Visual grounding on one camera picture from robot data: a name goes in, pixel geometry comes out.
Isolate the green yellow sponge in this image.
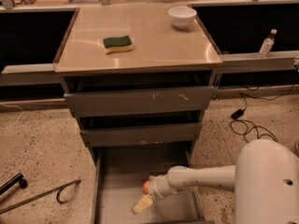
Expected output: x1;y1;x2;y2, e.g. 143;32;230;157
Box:
103;35;134;54

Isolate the black caster leg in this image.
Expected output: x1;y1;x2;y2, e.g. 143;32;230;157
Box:
0;173;28;195

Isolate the metal rod with hook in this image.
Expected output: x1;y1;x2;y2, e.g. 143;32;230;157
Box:
0;179;81;215

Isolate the clear plastic water bottle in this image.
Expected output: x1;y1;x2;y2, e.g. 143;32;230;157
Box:
259;29;278;57

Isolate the left grey shelf rail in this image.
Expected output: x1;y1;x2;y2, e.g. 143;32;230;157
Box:
0;63;60;87

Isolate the middle grey drawer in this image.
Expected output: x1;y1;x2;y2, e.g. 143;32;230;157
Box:
80;123;202;147

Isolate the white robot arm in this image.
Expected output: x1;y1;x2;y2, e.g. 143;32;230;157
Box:
133;139;299;224

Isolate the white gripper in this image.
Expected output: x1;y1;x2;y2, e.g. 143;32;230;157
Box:
133;175;172;214

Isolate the orange fruit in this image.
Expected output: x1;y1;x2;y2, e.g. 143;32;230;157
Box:
142;180;150;194

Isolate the top grey drawer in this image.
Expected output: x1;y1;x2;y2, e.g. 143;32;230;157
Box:
64;86;213;118

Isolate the grey drawer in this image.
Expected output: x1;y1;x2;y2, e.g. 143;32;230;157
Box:
91;144;214;224
64;86;213;118
80;123;202;147

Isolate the white thin cable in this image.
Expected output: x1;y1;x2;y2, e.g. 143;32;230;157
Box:
0;102;26;131

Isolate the bottom grey drawer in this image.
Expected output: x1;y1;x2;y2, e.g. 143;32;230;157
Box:
91;144;214;224

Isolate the black power cable with adapter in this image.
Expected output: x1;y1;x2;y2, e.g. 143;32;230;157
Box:
229;83;297;145

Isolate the white bowl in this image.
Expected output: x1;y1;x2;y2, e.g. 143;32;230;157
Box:
168;7;196;29

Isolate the grey drawer cabinet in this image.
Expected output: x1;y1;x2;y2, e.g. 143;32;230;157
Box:
52;2;224;224

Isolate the grey shelf rail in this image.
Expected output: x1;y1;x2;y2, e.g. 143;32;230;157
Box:
0;63;60;87
218;50;299;74

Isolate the right grey shelf rail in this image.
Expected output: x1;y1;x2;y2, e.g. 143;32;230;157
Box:
218;50;299;74

